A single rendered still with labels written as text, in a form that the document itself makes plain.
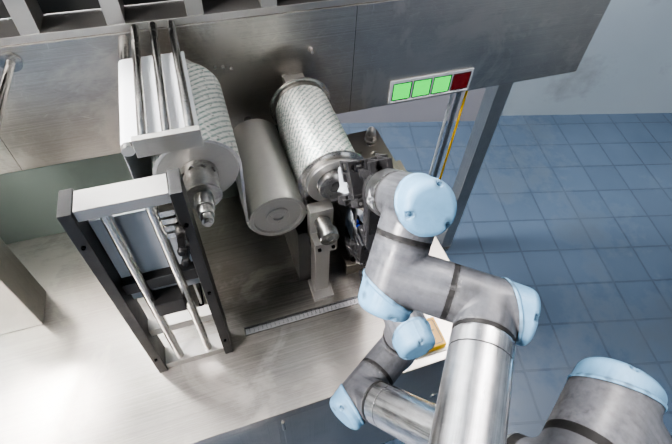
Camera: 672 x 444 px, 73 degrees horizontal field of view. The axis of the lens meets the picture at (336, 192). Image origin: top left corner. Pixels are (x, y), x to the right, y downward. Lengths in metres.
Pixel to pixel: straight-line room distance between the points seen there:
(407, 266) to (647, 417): 0.36
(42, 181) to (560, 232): 2.35
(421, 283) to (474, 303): 0.07
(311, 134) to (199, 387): 0.59
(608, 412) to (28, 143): 1.18
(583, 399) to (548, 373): 1.53
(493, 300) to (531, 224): 2.11
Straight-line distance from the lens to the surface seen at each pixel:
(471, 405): 0.53
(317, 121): 0.95
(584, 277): 2.61
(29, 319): 1.27
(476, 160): 1.96
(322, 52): 1.13
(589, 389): 0.75
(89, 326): 1.24
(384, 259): 0.59
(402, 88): 1.27
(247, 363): 1.10
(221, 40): 1.06
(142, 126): 0.76
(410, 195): 0.56
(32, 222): 1.41
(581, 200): 2.96
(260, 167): 0.97
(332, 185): 0.90
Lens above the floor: 1.92
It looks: 48 degrees down
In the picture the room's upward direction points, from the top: 3 degrees clockwise
